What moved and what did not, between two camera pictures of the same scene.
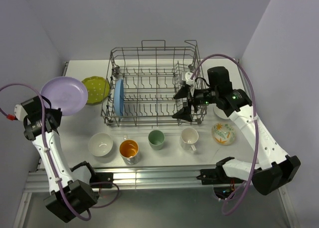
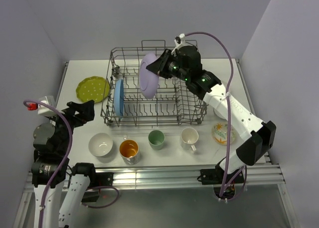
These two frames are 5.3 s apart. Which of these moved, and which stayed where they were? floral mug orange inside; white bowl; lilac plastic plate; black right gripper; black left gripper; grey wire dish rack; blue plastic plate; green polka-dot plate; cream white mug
Moved: lilac plastic plate; black left gripper; black right gripper
Stayed: white bowl; cream white mug; green polka-dot plate; blue plastic plate; floral mug orange inside; grey wire dish rack
